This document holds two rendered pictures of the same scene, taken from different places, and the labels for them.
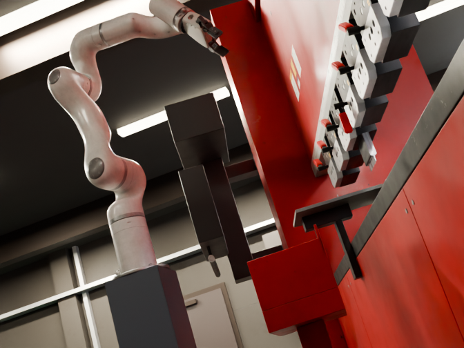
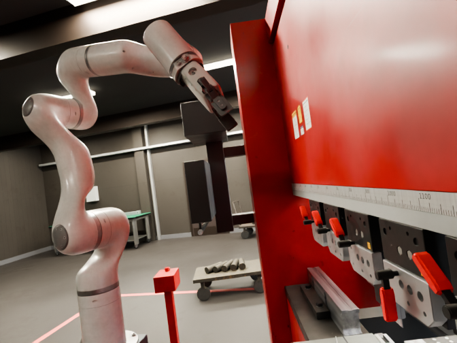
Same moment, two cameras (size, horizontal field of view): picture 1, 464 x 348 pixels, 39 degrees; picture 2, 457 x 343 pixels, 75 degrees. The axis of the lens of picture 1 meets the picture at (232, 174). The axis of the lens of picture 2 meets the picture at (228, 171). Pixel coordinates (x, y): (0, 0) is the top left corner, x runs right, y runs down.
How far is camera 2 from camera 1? 148 cm
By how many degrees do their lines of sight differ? 17
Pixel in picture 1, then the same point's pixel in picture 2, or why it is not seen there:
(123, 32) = (112, 67)
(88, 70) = (79, 96)
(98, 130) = (75, 181)
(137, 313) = not seen: outside the picture
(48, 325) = (128, 162)
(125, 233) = (88, 314)
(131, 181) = (108, 242)
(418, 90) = not seen: hidden behind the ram
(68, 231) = (139, 120)
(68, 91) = (43, 128)
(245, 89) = (248, 105)
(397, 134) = not seen: hidden behind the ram
